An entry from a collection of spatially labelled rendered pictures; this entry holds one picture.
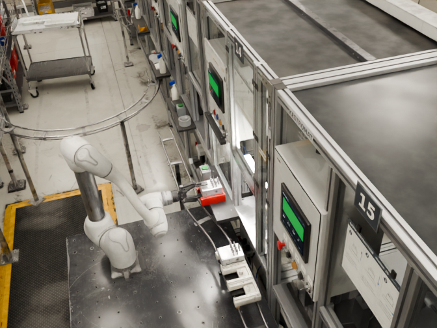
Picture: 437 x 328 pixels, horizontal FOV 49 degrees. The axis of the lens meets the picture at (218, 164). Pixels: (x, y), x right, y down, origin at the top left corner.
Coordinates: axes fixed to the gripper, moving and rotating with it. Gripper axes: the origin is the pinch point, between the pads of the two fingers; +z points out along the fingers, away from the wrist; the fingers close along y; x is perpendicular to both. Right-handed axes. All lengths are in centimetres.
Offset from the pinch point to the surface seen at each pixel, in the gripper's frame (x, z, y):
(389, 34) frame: -40, 87, 101
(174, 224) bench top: 6.8, -20.9, -30.8
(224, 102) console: -4, 16, 61
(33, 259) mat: 74, -133, -97
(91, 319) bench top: -51, -79, -28
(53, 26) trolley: 366, -91, -19
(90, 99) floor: 332, -70, -106
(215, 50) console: 16, 18, 82
